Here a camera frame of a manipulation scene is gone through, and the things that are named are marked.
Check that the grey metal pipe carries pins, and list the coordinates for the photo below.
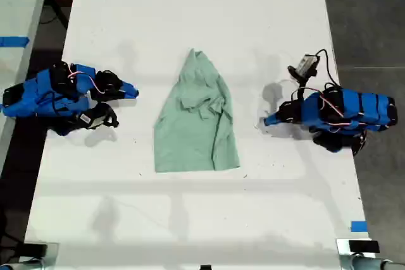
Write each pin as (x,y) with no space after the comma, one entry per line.
(19,265)
(373,263)

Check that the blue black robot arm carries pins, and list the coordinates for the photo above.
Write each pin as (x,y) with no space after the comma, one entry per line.
(31,99)
(364,108)

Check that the pale green t-shirt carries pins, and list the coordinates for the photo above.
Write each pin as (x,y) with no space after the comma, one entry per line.
(193,124)

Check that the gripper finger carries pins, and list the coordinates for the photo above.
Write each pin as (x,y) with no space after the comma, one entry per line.
(274,121)
(130,95)
(274,116)
(130,87)

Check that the metal table bracket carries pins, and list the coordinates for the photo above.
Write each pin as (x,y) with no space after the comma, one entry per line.
(342,248)
(53,252)

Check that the pale side table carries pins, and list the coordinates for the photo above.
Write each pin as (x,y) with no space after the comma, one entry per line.
(19,4)

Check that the long blue tape strip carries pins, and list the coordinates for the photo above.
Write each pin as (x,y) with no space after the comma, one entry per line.
(14,41)

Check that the short black camera stalk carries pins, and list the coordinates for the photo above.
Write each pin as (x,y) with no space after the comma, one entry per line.
(300,85)
(109,115)

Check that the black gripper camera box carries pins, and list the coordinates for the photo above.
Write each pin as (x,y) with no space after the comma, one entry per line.
(306,64)
(88,119)

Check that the small black box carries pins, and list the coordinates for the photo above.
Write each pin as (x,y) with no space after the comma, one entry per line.
(364,246)
(33,249)

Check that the short blue tape strip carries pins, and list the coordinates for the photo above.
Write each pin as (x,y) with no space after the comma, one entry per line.
(359,226)

